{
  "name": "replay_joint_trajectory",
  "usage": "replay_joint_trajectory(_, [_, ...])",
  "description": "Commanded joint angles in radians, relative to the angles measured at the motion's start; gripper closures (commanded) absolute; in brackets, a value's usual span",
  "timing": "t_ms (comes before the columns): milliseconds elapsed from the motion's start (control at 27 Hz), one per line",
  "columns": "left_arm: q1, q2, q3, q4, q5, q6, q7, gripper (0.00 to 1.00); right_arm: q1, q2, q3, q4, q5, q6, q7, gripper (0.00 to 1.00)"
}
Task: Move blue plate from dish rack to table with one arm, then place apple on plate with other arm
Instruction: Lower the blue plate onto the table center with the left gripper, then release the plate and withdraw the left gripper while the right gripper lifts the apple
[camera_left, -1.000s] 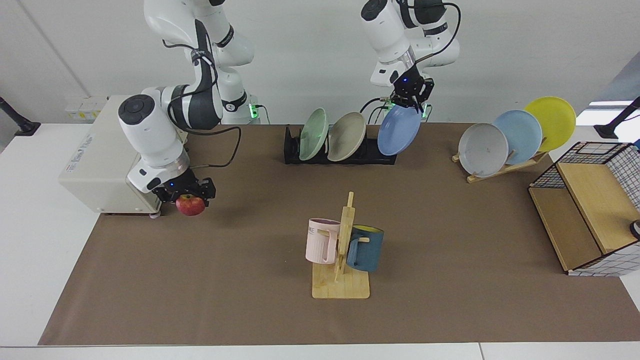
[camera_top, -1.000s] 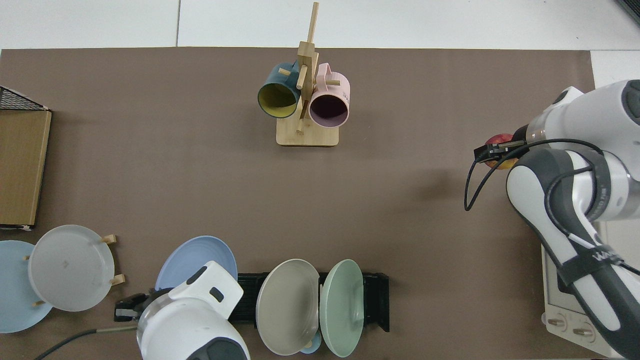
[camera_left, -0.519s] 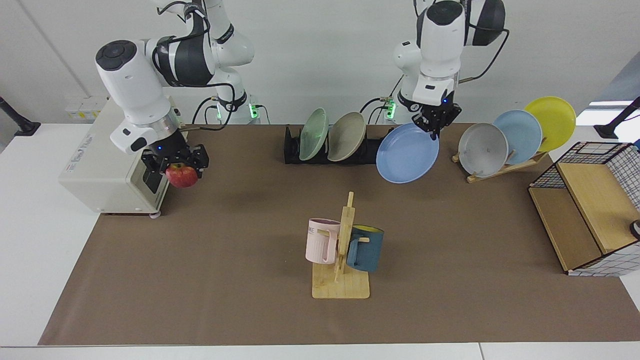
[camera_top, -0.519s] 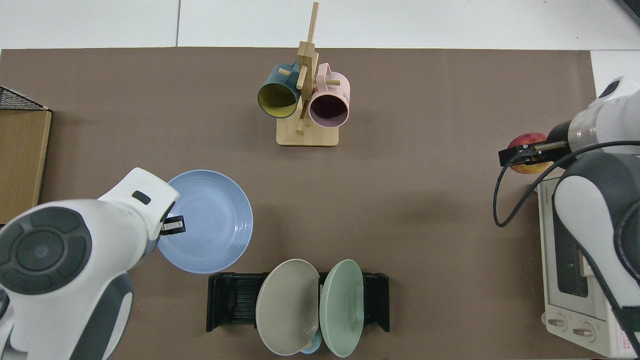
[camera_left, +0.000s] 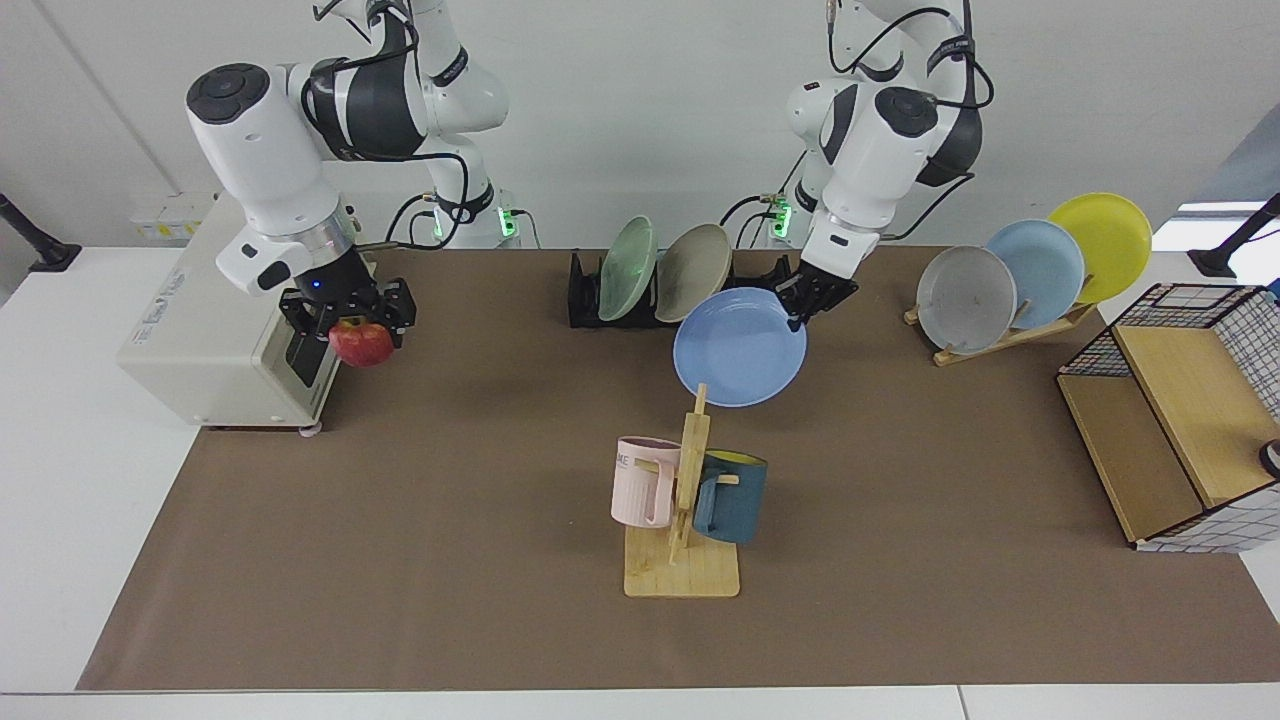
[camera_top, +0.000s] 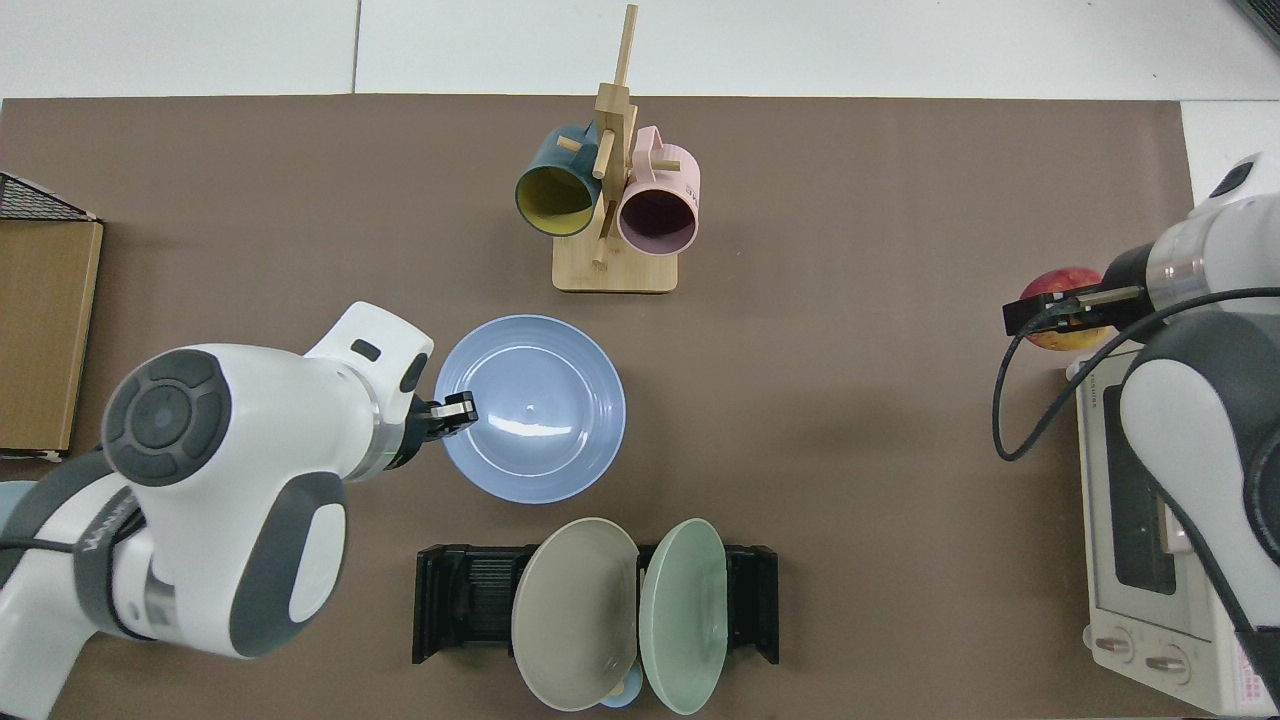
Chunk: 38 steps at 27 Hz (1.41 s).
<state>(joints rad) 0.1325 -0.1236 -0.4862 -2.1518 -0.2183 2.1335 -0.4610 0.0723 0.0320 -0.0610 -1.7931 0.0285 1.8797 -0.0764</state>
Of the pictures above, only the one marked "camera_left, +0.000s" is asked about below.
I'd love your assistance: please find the red yellow apple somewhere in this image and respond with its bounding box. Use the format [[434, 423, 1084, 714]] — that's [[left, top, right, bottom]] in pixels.
[[328, 316, 394, 368]]

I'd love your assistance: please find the beige plate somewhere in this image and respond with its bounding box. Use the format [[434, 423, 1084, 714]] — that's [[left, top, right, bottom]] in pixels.
[[655, 223, 733, 324]]

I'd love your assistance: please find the grey plate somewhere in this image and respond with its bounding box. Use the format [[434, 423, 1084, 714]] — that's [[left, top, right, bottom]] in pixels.
[[916, 245, 1018, 356]]

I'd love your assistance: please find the pale green plate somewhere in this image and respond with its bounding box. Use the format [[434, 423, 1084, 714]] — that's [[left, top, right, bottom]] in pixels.
[[597, 215, 659, 323]]

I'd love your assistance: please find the wooden plate rack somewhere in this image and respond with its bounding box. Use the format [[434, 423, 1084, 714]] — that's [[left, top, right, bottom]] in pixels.
[[904, 300, 1098, 367]]

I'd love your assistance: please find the black dish rack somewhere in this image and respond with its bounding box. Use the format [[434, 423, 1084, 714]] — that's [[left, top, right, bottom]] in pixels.
[[568, 250, 798, 331]]

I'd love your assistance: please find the light blue plate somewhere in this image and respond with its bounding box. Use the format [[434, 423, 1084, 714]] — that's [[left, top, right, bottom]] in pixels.
[[985, 218, 1086, 331]]

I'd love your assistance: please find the yellow plate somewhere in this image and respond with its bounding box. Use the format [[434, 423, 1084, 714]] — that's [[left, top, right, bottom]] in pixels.
[[1047, 192, 1154, 305]]

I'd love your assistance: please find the pale toaster oven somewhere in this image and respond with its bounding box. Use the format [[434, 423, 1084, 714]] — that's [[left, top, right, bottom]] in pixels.
[[117, 190, 376, 433]]

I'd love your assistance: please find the dark blue cup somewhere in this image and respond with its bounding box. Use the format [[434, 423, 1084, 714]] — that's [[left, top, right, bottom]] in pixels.
[[692, 450, 769, 545]]

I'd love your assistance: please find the pink cup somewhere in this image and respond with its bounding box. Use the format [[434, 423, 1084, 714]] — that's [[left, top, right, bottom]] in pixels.
[[611, 436, 683, 528]]

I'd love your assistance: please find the brown table cloth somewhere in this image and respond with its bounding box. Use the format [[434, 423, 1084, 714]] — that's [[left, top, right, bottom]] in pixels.
[[75, 246, 1280, 693]]

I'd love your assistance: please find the wooden cup stand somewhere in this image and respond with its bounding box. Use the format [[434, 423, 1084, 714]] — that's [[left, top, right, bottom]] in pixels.
[[624, 383, 741, 599]]

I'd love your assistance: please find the black clamp stand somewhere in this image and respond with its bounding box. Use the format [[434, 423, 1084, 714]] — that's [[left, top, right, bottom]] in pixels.
[[1187, 192, 1280, 279], [0, 193, 83, 273]]

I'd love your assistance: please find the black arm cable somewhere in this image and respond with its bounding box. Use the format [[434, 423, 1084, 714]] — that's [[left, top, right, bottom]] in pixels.
[[352, 148, 473, 251]]

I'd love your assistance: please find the white wall socket box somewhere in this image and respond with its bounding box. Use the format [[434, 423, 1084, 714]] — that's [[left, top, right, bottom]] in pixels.
[[130, 193, 217, 242]]

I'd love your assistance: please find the wire basket with wooden floor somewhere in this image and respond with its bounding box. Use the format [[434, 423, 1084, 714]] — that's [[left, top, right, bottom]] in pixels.
[[1057, 283, 1280, 554]]

